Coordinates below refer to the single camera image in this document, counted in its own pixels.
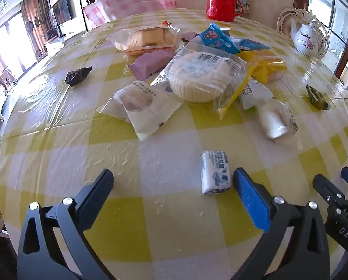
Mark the yellow checkered tablecloth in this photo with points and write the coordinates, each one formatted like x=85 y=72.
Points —
x=74 y=151

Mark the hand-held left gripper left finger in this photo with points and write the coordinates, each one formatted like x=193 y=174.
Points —
x=98 y=186

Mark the blue cartoon snack packet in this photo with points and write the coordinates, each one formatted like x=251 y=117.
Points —
x=215 y=38

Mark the bread in clear packet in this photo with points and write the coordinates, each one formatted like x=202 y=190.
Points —
x=147 y=38

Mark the white floral teapot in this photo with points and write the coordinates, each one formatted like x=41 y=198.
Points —
x=305 y=40

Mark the yellow snack packet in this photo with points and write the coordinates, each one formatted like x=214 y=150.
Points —
x=267 y=67

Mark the small white blue packet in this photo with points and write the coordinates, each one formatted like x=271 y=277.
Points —
x=215 y=172

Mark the black candy wrapper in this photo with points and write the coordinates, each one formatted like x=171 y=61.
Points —
x=76 y=76

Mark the brown patterned curtain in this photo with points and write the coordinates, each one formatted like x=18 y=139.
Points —
x=34 y=20

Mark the green candy wrapper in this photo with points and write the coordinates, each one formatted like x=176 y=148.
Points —
x=315 y=96

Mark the small pink purple packet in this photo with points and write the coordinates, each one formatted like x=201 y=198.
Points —
x=188 y=36

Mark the round cake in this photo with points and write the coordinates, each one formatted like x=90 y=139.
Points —
x=197 y=78

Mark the light blue snack packet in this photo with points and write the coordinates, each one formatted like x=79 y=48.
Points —
x=250 y=44

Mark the purple snack packet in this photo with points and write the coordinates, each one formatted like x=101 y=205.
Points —
x=150 y=62

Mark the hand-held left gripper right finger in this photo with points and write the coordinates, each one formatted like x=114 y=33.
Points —
x=250 y=195

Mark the white pastry packet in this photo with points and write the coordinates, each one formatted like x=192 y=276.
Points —
x=144 y=105

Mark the clear packet with white roll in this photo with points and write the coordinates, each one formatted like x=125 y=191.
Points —
x=274 y=119

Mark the television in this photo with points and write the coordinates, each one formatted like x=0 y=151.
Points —
x=61 y=11

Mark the glass panel partition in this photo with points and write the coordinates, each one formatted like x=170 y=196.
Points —
x=337 y=11

